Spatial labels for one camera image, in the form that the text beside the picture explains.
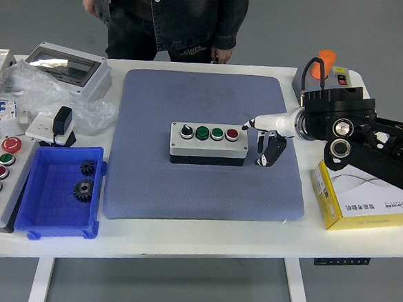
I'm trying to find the blue-grey padded mat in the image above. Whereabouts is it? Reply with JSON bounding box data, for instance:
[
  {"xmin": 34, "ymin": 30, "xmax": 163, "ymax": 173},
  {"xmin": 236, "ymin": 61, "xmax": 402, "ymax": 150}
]
[{"xmin": 101, "ymin": 65, "xmax": 315, "ymax": 234}]

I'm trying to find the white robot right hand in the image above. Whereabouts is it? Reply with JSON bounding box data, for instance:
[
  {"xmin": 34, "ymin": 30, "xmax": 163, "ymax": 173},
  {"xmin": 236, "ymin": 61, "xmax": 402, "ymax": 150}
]
[{"xmin": 238, "ymin": 104, "xmax": 302, "ymax": 171}]

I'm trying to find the grey four-button control box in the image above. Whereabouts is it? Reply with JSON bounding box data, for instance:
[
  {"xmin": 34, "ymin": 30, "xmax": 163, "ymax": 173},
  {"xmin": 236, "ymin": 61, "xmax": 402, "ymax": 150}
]
[{"xmin": 168, "ymin": 121, "xmax": 251, "ymax": 170}]

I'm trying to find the black desk control panel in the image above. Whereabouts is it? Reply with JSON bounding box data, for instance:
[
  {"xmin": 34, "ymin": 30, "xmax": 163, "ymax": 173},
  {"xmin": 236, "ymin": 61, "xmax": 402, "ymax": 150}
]
[{"xmin": 313, "ymin": 254, "xmax": 371, "ymax": 270}]

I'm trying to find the grey block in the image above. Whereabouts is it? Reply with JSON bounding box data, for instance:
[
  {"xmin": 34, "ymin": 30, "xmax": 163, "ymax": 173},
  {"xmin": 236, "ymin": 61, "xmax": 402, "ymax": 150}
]
[{"xmin": 291, "ymin": 66, "xmax": 338, "ymax": 96}]

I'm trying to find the clear plastic bag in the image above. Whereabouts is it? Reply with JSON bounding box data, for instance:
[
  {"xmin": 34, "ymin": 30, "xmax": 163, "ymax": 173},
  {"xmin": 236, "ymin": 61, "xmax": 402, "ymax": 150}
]
[{"xmin": 0, "ymin": 57, "xmax": 121, "ymax": 134}]

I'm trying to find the grey enclosure with clear lid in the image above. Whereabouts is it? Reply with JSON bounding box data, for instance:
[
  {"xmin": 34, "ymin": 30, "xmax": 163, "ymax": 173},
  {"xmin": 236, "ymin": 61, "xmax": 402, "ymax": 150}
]
[{"xmin": 21, "ymin": 40, "xmax": 115, "ymax": 105}]

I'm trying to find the grey rocker switch box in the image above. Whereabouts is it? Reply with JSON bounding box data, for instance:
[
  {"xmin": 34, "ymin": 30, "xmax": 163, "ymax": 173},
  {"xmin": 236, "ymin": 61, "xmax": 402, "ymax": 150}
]
[{"xmin": 330, "ymin": 66, "xmax": 355, "ymax": 90}]

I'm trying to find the person's left hand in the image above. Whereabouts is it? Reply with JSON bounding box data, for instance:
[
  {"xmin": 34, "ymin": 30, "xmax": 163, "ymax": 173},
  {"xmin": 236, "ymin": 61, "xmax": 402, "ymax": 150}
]
[{"xmin": 209, "ymin": 46, "xmax": 234, "ymax": 66}]

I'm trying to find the person's right hand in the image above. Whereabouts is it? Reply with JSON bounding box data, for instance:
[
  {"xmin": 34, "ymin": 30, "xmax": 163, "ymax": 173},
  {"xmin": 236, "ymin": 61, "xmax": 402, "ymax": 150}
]
[{"xmin": 79, "ymin": 0, "xmax": 99, "ymax": 17}]

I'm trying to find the white blue circuit breaker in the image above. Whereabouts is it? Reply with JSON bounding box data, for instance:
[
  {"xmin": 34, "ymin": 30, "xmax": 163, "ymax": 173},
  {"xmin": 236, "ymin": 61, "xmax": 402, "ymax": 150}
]
[{"xmin": 0, "ymin": 98, "xmax": 21, "ymax": 132}]

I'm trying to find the person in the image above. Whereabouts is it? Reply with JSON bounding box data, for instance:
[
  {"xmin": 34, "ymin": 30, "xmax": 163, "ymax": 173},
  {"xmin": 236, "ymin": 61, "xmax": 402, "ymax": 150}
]
[{"xmin": 68, "ymin": 0, "xmax": 250, "ymax": 68}]

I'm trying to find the black power adapter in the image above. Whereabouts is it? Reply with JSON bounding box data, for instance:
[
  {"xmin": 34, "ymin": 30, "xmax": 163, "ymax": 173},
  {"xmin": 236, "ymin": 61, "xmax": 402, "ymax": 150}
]
[{"xmin": 51, "ymin": 105, "xmax": 75, "ymax": 138}]

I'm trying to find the large black bevel gear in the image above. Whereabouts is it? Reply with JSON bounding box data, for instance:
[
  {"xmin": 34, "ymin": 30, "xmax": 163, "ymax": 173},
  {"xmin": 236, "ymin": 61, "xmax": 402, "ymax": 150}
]
[{"xmin": 71, "ymin": 177, "xmax": 96, "ymax": 205}]

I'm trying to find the blue plastic bin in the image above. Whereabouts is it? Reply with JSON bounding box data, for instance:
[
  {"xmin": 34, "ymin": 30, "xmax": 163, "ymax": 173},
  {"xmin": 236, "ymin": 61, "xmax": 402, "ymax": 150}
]
[{"xmin": 13, "ymin": 141, "xmax": 110, "ymax": 245}]

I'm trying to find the white table leg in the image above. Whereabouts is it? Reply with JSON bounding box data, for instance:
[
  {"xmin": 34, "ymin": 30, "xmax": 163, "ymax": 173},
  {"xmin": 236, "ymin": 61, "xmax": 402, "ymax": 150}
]
[
  {"xmin": 279, "ymin": 256, "xmax": 314, "ymax": 302},
  {"xmin": 26, "ymin": 254, "xmax": 57, "ymax": 302}
]

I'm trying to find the yellow white cardboard box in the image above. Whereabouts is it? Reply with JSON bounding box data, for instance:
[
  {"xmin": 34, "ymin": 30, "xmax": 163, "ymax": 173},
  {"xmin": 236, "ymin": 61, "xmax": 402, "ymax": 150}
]
[{"xmin": 306, "ymin": 159, "xmax": 403, "ymax": 237}]

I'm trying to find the orange cylinder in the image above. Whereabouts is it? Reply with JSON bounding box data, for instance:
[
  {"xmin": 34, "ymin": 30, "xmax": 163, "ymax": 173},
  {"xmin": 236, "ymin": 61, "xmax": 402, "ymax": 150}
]
[{"xmin": 309, "ymin": 48, "xmax": 338, "ymax": 80}]

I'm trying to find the grey five-button control box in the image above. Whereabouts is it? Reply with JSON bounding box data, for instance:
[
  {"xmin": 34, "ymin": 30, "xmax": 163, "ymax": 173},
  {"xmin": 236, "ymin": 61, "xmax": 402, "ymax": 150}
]
[{"xmin": 0, "ymin": 135, "xmax": 41, "ymax": 236}]

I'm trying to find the grey plastic box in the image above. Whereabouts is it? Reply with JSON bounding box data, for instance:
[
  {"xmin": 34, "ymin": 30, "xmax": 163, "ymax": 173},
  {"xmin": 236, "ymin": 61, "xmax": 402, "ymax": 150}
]
[{"xmin": 0, "ymin": 48, "xmax": 19, "ymax": 97}]

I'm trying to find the small black bevel gear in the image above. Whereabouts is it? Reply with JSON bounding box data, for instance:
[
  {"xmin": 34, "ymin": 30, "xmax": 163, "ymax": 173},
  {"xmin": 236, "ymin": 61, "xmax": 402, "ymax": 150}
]
[{"xmin": 78, "ymin": 159, "xmax": 97, "ymax": 177}]

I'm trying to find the white wall socket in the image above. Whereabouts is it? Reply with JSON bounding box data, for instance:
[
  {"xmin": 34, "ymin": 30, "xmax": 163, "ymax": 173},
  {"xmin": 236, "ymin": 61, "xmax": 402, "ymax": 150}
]
[{"xmin": 24, "ymin": 110, "xmax": 76, "ymax": 147}]

